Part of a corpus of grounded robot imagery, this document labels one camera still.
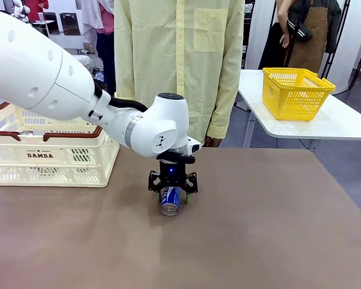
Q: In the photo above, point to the person in red top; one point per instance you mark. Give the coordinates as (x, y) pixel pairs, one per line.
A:
(37, 7)

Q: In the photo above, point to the white background table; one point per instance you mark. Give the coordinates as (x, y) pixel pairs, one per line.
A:
(45, 22)

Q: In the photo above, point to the black stand pole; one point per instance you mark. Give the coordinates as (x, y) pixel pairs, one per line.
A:
(334, 39)
(359, 45)

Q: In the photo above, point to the black appliance box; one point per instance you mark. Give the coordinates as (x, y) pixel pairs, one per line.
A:
(51, 22)
(69, 24)

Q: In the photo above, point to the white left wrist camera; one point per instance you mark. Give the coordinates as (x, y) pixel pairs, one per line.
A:
(195, 147)

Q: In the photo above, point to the person's left hand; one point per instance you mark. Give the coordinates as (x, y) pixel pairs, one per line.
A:
(213, 141)

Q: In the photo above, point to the small white background robot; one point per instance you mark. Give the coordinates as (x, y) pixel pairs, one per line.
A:
(18, 3)

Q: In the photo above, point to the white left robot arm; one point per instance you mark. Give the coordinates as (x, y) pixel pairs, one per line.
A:
(33, 66)

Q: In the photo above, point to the yellow plastic basket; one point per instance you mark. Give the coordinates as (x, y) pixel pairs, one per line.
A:
(298, 102)

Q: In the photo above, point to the white side table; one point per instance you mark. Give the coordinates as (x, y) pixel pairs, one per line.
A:
(334, 123)

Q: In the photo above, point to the person in yellow shirt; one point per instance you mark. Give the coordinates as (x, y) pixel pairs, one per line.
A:
(174, 60)

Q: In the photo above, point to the person's left forearm yellow sleeve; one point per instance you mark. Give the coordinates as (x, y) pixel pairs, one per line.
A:
(224, 105)

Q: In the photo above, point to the white crumpled cloth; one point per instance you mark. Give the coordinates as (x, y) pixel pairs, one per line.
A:
(85, 61)

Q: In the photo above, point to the person in brown apron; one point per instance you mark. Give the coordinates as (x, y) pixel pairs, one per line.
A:
(313, 36)

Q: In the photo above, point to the person's right forearm yellow sleeve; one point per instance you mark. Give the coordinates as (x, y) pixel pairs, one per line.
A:
(126, 78)

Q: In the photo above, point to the small blue white cloth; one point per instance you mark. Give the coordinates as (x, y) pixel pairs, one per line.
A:
(98, 76)

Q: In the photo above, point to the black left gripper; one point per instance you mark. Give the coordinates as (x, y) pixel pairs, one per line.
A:
(172, 174)

